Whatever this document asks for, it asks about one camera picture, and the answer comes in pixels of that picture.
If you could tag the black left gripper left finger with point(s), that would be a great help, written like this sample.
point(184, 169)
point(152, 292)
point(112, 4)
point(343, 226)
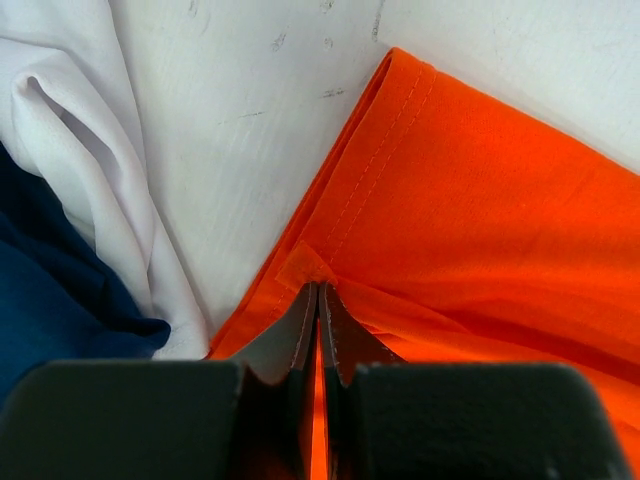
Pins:
point(246, 417)

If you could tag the orange t shirt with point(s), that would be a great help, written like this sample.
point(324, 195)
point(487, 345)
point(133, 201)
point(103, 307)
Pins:
point(457, 228)

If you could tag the folded navy blue t shirt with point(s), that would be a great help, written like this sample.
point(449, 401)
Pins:
point(58, 299)

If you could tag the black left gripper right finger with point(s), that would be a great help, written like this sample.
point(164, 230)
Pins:
point(388, 418)

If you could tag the folded white t shirt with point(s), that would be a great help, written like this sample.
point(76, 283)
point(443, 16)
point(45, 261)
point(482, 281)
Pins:
point(69, 116)

